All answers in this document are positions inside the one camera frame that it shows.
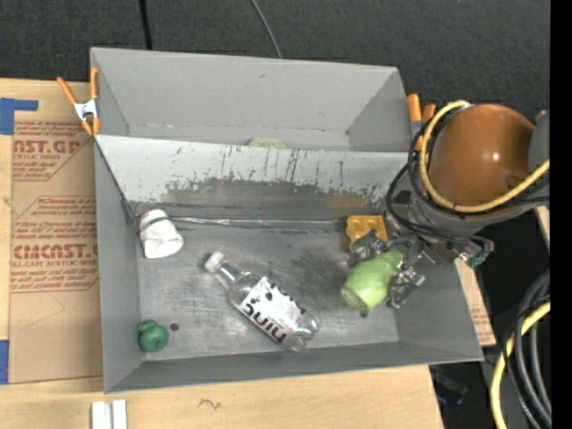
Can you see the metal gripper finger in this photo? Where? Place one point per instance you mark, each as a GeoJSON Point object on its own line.
{"type": "Point", "coordinates": [406, 284]}
{"type": "Point", "coordinates": [366, 247]}

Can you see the yellow block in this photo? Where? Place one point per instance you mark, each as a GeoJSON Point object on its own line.
{"type": "Point", "coordinates": [364, 226]}

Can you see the clear plastic bottle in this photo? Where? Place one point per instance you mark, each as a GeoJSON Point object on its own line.
{"type": "Point", "coordinates": [268, 304]}

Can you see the grey metal bin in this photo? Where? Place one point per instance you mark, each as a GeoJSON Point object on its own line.
{"type": "Point", "coordinates": [250, 177]}

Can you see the white cup with green band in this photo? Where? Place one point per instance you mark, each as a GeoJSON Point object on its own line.
{"type": "Point", "coordinates": [158, 237]}

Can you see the green toy fruit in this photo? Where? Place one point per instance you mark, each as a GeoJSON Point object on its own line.
{"type": "Point", "coordinates": [153, 337]}

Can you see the brown cardboard board red print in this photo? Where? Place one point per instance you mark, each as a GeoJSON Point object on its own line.
{"type": "Point", "coordinates": [53, 320]}

